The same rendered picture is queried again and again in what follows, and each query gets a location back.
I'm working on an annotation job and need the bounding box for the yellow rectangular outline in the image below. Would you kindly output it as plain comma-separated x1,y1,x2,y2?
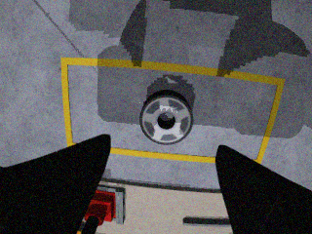
61,58,285,164

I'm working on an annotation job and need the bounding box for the black toy tyre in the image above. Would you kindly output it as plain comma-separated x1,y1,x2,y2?
139,90,194,145

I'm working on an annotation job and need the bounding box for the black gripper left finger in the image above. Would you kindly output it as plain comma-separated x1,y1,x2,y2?
0,134,110,234

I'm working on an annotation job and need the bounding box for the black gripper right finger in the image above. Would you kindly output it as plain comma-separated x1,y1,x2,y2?
214,144,312,234

